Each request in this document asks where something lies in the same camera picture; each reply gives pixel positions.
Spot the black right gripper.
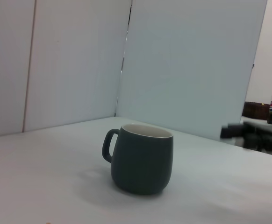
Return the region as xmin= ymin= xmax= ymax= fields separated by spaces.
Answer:
xmin=221 ymin=121 xmax=272 ymax=154

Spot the dark grey ceramic cup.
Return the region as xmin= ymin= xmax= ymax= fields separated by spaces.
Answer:
xmin=102 ymin=123 xmax=174 ymax=196

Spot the white background table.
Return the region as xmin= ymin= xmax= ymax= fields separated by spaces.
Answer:
xmin=240 ymin=116 xmax=272 ymax=128

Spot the dark wicker basket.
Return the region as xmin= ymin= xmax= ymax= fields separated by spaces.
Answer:
xmin=241 ymin=101 xmax=272 ymax=121

